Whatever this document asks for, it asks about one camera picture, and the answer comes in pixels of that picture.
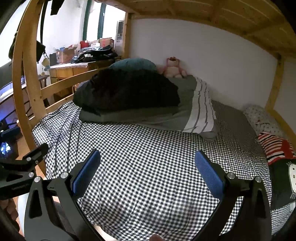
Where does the black large jacket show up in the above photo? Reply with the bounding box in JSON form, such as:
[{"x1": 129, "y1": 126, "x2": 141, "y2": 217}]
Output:
[{"x1": 73, "y1": 68, "x2": 180, "y2": 113}]

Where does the dark clothes pile on desk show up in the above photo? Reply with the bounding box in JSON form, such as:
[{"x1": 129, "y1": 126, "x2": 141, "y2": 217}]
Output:
[{"x1": 70, "y1": 45, "x2": 118, "y2": 63}]

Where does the glowing computer case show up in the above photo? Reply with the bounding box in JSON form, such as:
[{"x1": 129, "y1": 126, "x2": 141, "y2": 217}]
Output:
[{"x1": 0, "y1": 138, "x2": 19, "y2": 160}]

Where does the black hello kitty cushion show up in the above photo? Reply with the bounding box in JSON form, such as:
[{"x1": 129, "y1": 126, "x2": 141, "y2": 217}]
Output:
[{"x1": 269, "y1": 159, "x2": 295, "y2": 210}]

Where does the red white striped cushion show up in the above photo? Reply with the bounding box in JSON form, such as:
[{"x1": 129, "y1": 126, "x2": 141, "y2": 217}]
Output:
[{"x1": 257, "y1": 132, "x2": 295, "y2": 165}]

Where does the black white gingham bedsheet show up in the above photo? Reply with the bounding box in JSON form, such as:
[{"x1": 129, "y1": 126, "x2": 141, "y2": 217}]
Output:
[{"x1": 33, "y1": 101, "x2": 272, "y2": 240}]

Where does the white floral pillow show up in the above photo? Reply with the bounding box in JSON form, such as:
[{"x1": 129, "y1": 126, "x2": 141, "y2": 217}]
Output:
[{"x1": 243, "y1": 104, "x2": 286, "y2": 138}]

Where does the wooden desk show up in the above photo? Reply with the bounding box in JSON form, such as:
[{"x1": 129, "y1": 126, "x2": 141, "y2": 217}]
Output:
[{"x1": 41, "y1": 59, "x2": 115, "y2": 98}]

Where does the grey white striped pillow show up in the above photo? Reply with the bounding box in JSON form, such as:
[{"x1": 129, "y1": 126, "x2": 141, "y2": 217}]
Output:
[{"x1": 79, "y1": 75, "x2": 218, "y2": 142}]

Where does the cardboard box on desk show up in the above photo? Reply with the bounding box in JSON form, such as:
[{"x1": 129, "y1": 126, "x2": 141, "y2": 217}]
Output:
[{"x1": 55, "y1": 44, "x2": 80, "y2": 64}]

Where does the teal pillow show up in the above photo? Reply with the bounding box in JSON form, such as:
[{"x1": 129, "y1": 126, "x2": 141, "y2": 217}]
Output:
[{"x1": 109, "y1": 58, "x2": 157, "y2": 72}]

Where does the pink plush bear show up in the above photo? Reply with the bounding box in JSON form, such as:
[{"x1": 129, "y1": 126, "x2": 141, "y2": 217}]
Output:
[{"x1": 157, "y1": 57, "x2": 187, "y2": 78}]

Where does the wooden bunk bed frame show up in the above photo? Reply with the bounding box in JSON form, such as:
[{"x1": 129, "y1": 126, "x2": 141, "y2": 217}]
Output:
[{"x1": 11, "y1": 0, "x2": 296, "y2": 176}]

